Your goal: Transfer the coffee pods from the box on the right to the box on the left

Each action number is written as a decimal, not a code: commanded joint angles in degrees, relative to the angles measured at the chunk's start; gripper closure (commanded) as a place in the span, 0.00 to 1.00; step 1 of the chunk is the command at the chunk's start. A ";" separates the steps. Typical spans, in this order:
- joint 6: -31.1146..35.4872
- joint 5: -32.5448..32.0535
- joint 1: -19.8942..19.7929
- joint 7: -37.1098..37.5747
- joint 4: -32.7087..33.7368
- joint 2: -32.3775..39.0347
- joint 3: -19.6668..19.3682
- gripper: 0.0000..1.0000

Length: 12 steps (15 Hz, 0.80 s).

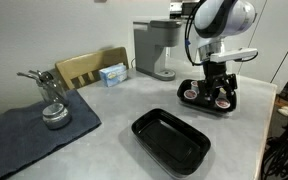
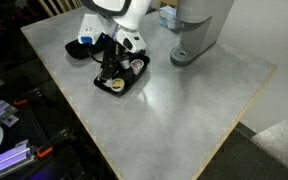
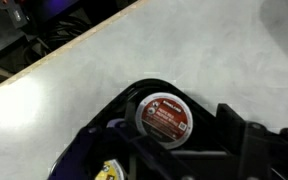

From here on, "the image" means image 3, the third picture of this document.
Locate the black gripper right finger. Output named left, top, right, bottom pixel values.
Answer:
left=215, top=102, right=276, bottom=180

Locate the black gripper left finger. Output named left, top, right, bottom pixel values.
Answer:
left=47, top=101, right=186, bottom=180

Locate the yellow lid coffee pod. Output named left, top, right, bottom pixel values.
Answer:
left=95, top=158, right=127, bottom=180

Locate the black plastic tray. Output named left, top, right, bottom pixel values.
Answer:
left=47, top=78, right=226, bottom=180

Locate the red lid coffee pod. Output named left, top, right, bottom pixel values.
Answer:
left=135, top=92, right=194, bottom=150

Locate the black cable bundle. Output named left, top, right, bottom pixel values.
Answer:
left=22, top=18, right=89, bottom=54

